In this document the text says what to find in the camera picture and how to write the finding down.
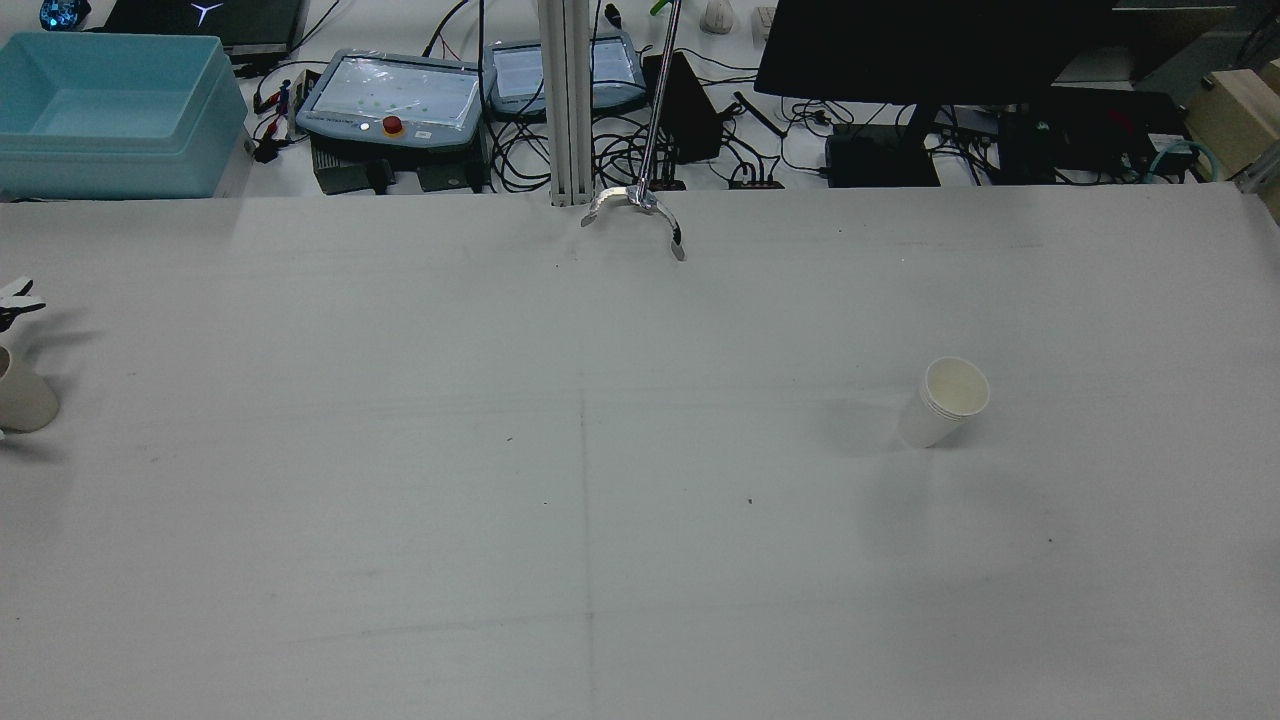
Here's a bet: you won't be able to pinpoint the grey blue teach pendant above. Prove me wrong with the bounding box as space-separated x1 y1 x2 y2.
484 30 650 119

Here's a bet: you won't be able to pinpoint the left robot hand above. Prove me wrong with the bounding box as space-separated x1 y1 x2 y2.
0 276 48 335

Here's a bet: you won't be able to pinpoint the white power strip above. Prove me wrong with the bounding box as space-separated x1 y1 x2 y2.
288 68 323 143

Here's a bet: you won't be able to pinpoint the black docking box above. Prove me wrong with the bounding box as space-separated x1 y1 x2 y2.
998 88 1188 187

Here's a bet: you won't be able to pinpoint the teach pendant with red button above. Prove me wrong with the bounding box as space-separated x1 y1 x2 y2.
295 47 495 152

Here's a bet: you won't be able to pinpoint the black monitor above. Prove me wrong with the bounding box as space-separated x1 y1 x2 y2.
753 0 1118 136

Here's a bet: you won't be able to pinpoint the black stick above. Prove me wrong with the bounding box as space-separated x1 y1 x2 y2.
733 90 789 138

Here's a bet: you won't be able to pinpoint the teal plastic bin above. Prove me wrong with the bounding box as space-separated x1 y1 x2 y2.
0 31 250 200

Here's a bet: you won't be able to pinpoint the cardboard box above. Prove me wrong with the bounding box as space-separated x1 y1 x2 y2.
1184 58 1280 183

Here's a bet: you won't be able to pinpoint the tall black box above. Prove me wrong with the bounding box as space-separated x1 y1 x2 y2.
643 50 725 164

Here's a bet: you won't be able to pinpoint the silver curved clamp bracket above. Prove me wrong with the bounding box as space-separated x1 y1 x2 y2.
580 183 689 264

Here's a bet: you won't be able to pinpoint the teal coiled cable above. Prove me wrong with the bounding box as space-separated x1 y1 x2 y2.
1143 138 1219 187

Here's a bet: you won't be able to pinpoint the flat black box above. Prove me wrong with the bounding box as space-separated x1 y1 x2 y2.
824 133 942 190

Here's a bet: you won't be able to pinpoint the dark grey power brick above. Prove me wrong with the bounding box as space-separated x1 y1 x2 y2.
311 135 398 196

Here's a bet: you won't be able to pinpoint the white paper cups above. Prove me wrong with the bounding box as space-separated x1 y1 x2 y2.
896 355 992 450

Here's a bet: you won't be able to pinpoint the beige paper cup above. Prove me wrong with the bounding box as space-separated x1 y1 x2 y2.
0 344 61 435

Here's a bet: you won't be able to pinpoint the black laptop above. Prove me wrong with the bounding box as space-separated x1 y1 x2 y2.
103 0 309 58

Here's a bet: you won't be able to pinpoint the silver metal rod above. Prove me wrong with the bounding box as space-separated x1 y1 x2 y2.
634 0 685 196

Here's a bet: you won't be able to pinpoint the aluminium extrusion post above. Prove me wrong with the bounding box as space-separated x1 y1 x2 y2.
538 0 598 209

